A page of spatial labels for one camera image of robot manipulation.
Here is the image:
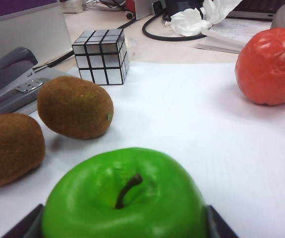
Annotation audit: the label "silver metal stand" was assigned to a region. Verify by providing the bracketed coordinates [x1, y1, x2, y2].
[133, 0, 169, 20]

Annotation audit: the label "loose printed documents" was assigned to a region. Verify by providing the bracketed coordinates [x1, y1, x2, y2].
[196, 18, 273, 55]

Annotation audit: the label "crumpled white tissue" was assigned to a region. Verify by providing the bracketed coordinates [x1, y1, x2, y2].
[164, 0, 243, 37]

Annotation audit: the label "grey laptop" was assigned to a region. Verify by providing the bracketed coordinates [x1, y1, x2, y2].
[226, 0, 285, 22]

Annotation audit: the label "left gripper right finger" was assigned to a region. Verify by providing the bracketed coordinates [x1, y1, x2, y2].
[205, 204, 241, 238]

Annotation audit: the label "silver mirror cube puzzle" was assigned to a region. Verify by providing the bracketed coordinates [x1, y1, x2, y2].
[71, 28, 130, 85]

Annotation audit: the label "small white adapter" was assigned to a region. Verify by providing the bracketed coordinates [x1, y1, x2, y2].
[62, 0, 86, 13]

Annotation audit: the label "plain brown fuzzy kiwi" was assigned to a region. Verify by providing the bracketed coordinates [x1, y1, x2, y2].
[0, 113, 46, 188]

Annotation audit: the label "brown kiwi with green mark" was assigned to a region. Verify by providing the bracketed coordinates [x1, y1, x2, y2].
[37, 76, 114, 140]

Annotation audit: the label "green plastic apple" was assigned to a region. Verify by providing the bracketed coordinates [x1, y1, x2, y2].
[41, 147, 210, 238]

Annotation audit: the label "frosted glass desk partition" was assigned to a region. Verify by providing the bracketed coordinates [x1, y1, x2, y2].
[0, 4, 73, 72]

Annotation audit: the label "white paper sheet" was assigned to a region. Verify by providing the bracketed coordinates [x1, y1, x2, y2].
[0, 60, 285, 238]

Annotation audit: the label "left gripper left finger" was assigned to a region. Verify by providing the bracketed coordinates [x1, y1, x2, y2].
[2, 203, 45, 238]

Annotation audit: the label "black looped power cable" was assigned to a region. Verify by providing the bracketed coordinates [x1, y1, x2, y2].
[116, 13, 209, 42]

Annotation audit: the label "orange red toy fruit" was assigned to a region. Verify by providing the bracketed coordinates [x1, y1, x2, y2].
[234, 27, 285, 106]

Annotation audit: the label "grey stapler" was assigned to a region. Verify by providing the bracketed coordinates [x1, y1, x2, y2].
[0, 47, 71, 119]

